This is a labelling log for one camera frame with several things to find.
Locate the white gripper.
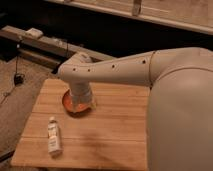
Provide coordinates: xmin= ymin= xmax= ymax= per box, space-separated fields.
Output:
xmin=69 ymin=82 xmax=93 ymax=113

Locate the white plastic bottle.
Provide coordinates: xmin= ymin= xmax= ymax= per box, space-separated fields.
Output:
xmin=47 ymin=117 xmax=62 ymax=157

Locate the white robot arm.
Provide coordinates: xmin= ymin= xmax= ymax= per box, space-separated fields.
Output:
xmin=58 ymin=47 xmax=213 ymax=171

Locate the orange ceramic bowl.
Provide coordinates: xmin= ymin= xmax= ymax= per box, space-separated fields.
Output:
xmin=62 ymin=90 xmax=92 ymax=116

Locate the wooden table board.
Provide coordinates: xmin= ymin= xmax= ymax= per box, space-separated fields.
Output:
xmin=11 ymin=79 xmax=149 ymax=171

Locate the long wooden beam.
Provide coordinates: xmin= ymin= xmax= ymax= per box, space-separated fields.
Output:
xmin=0 ymin=25 xmax=113 ymax=60

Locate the black cable with plug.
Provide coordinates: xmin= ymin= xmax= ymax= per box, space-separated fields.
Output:
xmin=0 ymin=35 xmax=26 ymax=104

